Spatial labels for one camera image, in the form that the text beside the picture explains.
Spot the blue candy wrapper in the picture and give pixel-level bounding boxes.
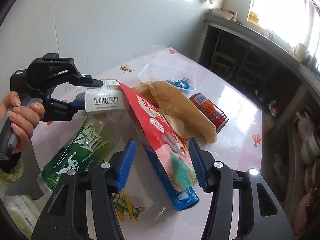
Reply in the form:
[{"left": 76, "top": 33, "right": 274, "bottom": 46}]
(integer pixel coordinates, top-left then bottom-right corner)
[{"left": 166, "top": 78, "right": 194, "bottom": 91}]

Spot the green drink bottle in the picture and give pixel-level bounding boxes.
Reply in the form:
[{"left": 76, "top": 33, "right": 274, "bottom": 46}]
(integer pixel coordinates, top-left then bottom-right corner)
[{"left": 37, "top": 115, "right": 118, "bottom": 193}]

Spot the steel counter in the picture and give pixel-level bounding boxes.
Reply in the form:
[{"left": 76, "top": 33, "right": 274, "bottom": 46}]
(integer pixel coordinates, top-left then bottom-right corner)
[{"left": 199, "top": 12, "right": 320, "bottom": 140}]

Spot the person's left hand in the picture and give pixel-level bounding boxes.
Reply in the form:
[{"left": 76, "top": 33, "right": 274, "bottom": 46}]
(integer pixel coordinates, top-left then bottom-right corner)
[{"left": 0, "top": 91, "right": 46, "bottom": 154}]

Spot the fuzzy green robe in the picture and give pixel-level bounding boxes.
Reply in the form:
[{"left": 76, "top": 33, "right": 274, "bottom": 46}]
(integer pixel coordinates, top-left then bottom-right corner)
[{"left": 0, "top": 180, "right": 41, "bottom": 233}]

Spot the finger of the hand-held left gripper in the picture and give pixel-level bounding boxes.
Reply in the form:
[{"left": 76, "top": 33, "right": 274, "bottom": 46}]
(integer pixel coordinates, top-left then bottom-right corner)
[
  {"left": 27, "top": 53, "right": 104, "bottom": 89},
  {"left": 43, "top": 98, "right": 87, "bottom": 122}
]

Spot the copper pot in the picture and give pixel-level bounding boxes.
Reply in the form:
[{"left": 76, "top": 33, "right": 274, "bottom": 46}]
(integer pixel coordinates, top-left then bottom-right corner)
[{"left": 220, "top": 8, "right": 241, "bottom": 22}]

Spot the yellow box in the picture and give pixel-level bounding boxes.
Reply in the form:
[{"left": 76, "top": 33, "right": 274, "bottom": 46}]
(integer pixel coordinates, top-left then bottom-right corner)
[{"left": 247, "top": 10, "right": 261, "bottom": 26}]

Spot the window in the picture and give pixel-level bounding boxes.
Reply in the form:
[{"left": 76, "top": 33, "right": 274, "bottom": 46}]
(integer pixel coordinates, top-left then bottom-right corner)
[{"left": 250, "top": 0, "right": 320, "bottom": 46}]

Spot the white mug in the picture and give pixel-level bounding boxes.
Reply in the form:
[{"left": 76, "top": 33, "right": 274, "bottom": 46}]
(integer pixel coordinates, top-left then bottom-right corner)
[{"left": 292, "top": 43, "right": 307, "bottom": 63}]

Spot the brown paper bag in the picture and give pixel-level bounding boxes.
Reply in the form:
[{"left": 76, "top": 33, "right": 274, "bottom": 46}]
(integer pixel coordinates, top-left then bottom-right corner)
[{"left": 131, "top": 80, "right": 217, "bottom": 143}]

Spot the person's left forearm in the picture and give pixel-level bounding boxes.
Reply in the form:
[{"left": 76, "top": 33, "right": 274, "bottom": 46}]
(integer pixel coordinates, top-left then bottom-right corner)
[{"left": 0, "top": 152, "right": 25, "bottom": 196}]

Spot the clear plastic container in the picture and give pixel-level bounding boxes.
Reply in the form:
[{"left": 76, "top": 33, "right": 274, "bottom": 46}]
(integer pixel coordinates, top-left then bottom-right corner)
[{"left": 138, "top": 64, "right": 197, "bottom": 92}]

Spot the red snack packet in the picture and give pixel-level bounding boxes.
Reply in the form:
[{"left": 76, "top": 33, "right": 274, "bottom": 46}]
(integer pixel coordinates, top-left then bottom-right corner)
[{"left": 118, "top": 82, "right": 199, "bottom": 193}]

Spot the white bowl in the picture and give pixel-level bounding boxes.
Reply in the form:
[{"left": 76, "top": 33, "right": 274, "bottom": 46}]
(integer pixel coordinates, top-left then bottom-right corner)
[{"left": 211, "top": 8, "right": 232, "bottom": 20}]

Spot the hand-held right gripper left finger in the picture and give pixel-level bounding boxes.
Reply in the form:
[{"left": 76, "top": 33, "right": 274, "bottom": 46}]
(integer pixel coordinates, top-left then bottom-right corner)
[{"left": 31, "top": 139, "right": 137, "bottom": 240}]

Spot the red drink can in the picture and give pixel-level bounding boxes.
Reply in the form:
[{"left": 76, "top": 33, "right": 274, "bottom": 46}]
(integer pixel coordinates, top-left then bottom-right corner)
[{"left": 189, "top": 92, "right": 229, "bottom": 134}]

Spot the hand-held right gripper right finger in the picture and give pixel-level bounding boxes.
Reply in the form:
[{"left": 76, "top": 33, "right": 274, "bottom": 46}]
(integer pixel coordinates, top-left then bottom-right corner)
[{"left": 187, "top": 138, "right": 296, "bottom": 240}]

